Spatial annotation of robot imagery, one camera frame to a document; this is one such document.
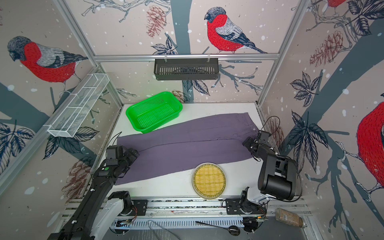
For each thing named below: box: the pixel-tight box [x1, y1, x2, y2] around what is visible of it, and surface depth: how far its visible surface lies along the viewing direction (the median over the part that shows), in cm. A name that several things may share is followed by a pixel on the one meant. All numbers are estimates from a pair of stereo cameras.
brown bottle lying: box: [275, 207, 308, 229], surface depth 68 cm
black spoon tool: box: [195, 221, 241, 236], surface depth 68 cm
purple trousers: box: [114, 113, 260, 185], surface depth 100 cm
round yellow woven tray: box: [191, 162, 227, 200], surface depth 83 cm
